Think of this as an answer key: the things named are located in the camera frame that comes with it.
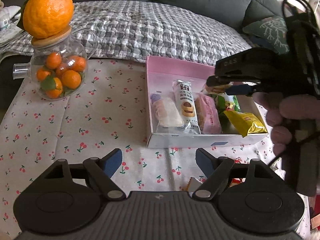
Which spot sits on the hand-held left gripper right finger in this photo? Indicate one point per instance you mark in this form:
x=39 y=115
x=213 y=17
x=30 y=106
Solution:
x=203 y=161

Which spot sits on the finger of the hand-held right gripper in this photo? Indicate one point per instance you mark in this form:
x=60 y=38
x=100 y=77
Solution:
x=220 y=81
x=241 y=90

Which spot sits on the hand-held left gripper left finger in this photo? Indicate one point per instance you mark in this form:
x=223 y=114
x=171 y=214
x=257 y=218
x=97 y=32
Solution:
x=113 y=162

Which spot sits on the green snack packet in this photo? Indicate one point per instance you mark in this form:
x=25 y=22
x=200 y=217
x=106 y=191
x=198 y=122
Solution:
x=228 y=103

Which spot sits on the small white sachet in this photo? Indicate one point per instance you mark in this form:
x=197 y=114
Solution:
x=193 y=185

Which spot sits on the yellow snack packet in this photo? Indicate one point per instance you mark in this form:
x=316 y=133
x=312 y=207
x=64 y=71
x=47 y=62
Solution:
x=242 y=122

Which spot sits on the pink cake packet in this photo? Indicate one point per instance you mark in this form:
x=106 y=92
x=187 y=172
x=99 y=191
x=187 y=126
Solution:
x=207 y=116

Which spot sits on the white cookie packet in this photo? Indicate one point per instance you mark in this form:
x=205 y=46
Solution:
x=186 y=105

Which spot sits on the pink cardboard box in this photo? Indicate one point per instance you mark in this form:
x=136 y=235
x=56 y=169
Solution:
x=180 y=67

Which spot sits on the clear packet with purple pastry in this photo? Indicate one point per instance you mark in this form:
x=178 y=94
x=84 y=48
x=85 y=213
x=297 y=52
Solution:
x=165 y=112

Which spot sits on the person's right hand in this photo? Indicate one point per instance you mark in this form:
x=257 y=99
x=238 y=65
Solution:
x=282 y=112

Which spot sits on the green cushion with branch pattern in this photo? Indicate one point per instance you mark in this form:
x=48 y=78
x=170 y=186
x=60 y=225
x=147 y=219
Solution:
x=270 y=30

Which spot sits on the cherry print tablecloth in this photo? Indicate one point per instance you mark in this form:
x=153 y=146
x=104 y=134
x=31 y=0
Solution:
x=75 y=120

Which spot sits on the grey checkered quilt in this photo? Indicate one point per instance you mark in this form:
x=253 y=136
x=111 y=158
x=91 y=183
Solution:
x=150 y=30

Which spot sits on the pile of small tangerines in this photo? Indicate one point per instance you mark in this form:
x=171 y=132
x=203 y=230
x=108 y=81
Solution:
x=71 y=78

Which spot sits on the glass teapot with wooden lid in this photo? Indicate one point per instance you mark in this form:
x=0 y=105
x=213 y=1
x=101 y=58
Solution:
x=37 y=55

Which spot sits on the large orange with leaves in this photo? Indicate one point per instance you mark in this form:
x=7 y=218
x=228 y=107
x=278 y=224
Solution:
x=47 y=12

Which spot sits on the white ornament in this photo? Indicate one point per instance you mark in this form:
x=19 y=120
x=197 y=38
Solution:
x=7 y=20

